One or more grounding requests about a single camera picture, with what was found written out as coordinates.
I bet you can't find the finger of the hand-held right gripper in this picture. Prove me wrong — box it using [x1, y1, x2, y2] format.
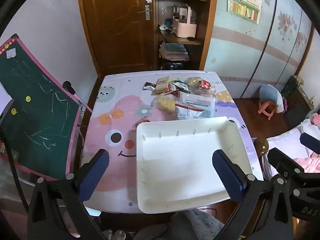
[267, 148, 305, 180]
[300, 132, 320, 153]

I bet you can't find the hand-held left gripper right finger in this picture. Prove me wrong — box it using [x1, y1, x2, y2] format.
[212, 149, 294, 240]

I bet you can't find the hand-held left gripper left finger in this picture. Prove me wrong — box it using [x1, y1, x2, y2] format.
[27, 149, 110, 240]

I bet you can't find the white plastic tray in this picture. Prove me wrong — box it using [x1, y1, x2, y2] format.
[136, 116, 253, 214]

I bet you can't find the red white snack bag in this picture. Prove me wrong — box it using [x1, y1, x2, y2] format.
[175, 103, 215, 121]

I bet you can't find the light blue clear packet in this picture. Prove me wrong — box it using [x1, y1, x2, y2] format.
[179, 91, 217, 118]

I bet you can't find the pink blanket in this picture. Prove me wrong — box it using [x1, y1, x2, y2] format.
[292, 155, 320, 173]

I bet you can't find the brown wooden bedpost knob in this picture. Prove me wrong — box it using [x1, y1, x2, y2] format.
[254, 138, 269, 157]

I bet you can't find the dark wooden nightstand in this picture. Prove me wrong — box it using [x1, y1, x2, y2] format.
[282, 76, 314, 128]

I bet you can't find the white plush toy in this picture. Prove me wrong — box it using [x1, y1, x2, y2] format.
[276, 96, 286, 113]

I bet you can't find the pink plastic stool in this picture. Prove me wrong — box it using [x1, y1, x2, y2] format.
[258, 100, 278, 120]

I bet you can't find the blue cushion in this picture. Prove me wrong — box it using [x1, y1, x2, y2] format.
[259, 84, 284, 104]

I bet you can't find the black easel clamp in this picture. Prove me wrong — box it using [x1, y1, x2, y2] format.
[62, 81, 76, 95]

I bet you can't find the silver blue snack packet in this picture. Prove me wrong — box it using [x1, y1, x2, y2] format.
[172, 79, 190, 93]

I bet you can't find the dark brown snack packet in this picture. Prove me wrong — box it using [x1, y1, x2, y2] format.
[142, 81, 158, 92]

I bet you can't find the floral sliding wardrobe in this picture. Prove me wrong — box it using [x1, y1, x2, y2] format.
[204, 0, 315, 99]

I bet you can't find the beige snack packet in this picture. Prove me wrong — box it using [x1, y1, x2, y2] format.
[155, 76, 170, 95]

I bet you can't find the stack of folded cloths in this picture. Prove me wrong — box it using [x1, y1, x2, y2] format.
[159, 42, 190, 62]

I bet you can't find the brown wooden door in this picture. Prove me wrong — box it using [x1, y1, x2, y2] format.
[76, 0, 157, 74]

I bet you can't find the pink storage caddy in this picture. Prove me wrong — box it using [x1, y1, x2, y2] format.
[172, 5, 198, 38]

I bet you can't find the wooden shelf unit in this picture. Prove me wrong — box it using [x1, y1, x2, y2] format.
[152, 0, 219, 72]

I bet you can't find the small shelf clutter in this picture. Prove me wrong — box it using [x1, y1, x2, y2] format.
[159, 17, 174, 33]

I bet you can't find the black cable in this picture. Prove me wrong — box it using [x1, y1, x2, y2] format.
[0, 125, 29, 207]

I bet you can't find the green chalkboard with pink frame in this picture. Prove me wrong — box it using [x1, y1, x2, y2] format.
[0, 34, 93, 180]

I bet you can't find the wall calendar poster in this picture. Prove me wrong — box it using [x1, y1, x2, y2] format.
[227, 0, 262, 25]

